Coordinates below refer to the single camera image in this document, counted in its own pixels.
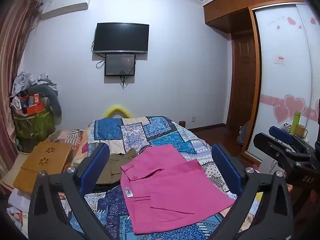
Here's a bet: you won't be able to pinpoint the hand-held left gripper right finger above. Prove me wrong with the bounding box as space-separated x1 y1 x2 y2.
211 142 294 240

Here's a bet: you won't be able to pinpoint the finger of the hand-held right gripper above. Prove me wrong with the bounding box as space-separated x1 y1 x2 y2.
254 132 310 163
269 126 300 147

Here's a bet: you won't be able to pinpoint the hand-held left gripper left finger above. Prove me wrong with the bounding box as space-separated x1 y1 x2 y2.
27 142 118 240

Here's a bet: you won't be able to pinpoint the pink pants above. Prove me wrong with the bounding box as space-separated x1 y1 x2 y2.
120 144 237 235

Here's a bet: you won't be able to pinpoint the olive pants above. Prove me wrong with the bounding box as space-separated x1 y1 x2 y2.
95 149 138 185

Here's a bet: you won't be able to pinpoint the green bottle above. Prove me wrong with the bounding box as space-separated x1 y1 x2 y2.
290 111 302 135

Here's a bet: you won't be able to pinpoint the beige mug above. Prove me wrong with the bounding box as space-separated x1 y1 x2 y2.
295 125 308 138

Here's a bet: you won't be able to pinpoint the striped orange sheet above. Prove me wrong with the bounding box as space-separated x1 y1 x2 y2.
47 129 88 160

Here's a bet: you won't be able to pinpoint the wooden lap desk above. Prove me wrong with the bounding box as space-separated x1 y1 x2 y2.
13 141 73 194

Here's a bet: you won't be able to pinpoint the white sliding-door wardrobe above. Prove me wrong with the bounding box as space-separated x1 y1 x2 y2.
241 1 320 170

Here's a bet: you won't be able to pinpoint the brown wooden door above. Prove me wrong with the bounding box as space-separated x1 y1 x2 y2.
226 31 259 143

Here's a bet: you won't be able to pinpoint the patchwork printed blanket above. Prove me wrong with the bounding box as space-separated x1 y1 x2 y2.
57 116 263 240

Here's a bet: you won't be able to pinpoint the green fabric bag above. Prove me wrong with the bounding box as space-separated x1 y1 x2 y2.
12 105 55 140

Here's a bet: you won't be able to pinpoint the grey plush pillow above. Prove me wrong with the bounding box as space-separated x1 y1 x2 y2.
27 84 62 117

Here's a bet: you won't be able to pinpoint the orange box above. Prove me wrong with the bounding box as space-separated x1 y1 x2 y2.
26 104 47 115

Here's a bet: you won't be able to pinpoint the beige cardboard box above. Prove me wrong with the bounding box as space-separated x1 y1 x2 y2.
0 152 30 188

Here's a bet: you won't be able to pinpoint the small black monitor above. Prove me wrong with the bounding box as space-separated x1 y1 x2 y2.
104 53 136 77

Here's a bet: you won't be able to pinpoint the pile of grey clothes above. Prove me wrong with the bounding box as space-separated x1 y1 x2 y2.
12 71 57 95

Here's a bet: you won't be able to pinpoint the wooden overhead cabinet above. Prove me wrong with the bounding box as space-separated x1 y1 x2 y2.
203 0 310 34

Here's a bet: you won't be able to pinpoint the striped brown curtain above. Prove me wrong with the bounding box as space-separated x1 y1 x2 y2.
0 0 43 198

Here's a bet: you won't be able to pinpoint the white air conditioner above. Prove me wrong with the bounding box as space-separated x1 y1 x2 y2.
41 0 92 20

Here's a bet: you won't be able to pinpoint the yellow foam ring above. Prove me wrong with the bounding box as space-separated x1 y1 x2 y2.
104 105 133 118

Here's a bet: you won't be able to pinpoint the black wall television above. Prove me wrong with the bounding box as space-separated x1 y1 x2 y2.
92 22 150 54

